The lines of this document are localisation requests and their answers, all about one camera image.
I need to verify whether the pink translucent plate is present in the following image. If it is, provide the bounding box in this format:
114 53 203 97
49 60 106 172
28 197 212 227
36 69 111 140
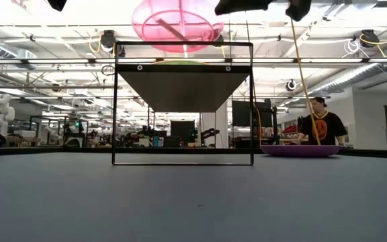
131 0 225 54

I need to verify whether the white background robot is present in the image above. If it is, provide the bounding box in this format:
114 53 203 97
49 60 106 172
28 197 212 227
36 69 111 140
0 93 15 137

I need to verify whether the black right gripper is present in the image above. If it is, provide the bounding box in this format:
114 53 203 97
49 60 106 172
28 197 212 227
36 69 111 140
214 0 312 22

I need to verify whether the person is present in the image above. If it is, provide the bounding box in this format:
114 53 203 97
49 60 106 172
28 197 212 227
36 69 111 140
296 96 349 147

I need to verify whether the white pillar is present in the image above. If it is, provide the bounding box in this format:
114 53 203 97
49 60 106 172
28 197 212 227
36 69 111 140
202 100 229 149

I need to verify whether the black monitor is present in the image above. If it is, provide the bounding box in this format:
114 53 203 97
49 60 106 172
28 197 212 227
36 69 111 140
170 120 196 138
231 99 273 128

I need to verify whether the wooden shelf with black frame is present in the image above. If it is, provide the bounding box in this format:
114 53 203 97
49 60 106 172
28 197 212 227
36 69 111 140
112 41 255 166

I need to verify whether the yellow cable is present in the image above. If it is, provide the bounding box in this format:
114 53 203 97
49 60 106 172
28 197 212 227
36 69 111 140
290 18 322 146

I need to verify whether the purple plate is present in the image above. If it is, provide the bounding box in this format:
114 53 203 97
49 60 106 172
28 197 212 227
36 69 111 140
260 145 342 158

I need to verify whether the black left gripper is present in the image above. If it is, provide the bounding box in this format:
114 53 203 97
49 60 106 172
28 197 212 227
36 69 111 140
47 0 69 12

